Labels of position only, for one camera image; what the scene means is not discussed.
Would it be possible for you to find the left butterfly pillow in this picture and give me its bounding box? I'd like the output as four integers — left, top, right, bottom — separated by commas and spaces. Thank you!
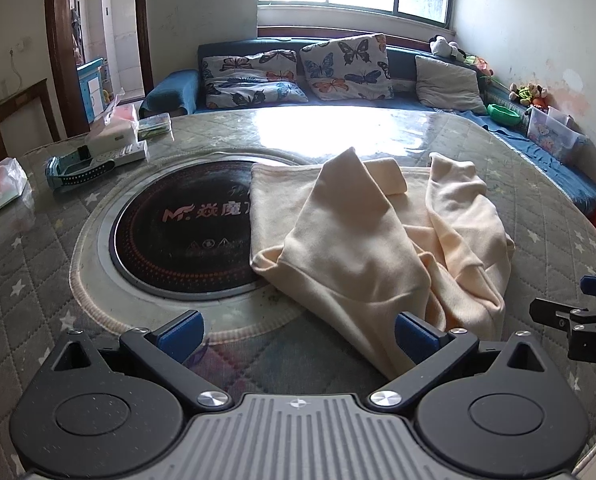
200, 49, 309, 110

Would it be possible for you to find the dark wooden cabinet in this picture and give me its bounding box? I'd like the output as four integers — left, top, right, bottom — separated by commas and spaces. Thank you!
0, 78, 62, 160

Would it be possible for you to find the grey quilted star tablecloth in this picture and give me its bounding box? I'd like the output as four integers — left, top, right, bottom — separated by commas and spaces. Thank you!
0, 106, 596, 479

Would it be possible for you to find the butterfly pillow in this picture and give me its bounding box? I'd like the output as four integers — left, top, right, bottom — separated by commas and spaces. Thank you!
299, 34, 394, 101
200, 49, 309, 110

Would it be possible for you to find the white tissue box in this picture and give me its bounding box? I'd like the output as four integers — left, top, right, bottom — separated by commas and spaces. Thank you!
85, 104, 138, 156

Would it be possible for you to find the brown wooden door frame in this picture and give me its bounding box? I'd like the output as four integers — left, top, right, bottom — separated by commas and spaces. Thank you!
44, 0, 155, 138

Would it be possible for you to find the green wrapped packet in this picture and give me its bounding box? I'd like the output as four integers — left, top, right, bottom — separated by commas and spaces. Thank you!
138, 113, 172, 141

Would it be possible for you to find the green plastic bowl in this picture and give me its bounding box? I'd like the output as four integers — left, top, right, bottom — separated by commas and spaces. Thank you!
486, 103, 522, 128

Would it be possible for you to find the right butterfly pillow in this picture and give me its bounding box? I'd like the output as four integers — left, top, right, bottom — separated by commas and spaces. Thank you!
299, 34, 394, 101

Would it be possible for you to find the white flat box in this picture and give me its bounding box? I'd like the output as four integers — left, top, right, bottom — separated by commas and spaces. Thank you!
91, 141, 148, 167

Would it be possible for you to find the blue white toy cabinet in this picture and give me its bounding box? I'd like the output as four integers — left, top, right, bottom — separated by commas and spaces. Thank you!
77, 58, 104, 124

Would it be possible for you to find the teal smart watch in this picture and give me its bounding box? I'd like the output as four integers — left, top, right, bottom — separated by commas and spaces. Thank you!
44, 145, 116, 191

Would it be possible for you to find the panda plush toy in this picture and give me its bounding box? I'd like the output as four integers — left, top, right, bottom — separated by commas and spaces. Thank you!
429, 35, 467, 63

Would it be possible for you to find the clear plastic storage box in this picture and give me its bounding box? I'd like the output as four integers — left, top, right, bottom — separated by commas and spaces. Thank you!
528, 107, 587, 165

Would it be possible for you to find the cream sweatshirt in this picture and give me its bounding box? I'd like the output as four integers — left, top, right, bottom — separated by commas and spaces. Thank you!
249, 150, 514, 378

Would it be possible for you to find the colourful plush toy pile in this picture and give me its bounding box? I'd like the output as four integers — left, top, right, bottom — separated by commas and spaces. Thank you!
508, 84, 548, 110

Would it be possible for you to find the grey plain cushion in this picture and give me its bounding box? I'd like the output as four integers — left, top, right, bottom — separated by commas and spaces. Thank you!
415, 55, 486, 115

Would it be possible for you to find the blue corner sofa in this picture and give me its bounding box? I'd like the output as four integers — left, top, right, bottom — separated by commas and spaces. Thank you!
138, 37, 596, 217

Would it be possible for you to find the black induction cooktop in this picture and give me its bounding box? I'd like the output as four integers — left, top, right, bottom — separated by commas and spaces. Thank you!
109, 158, 263, 301

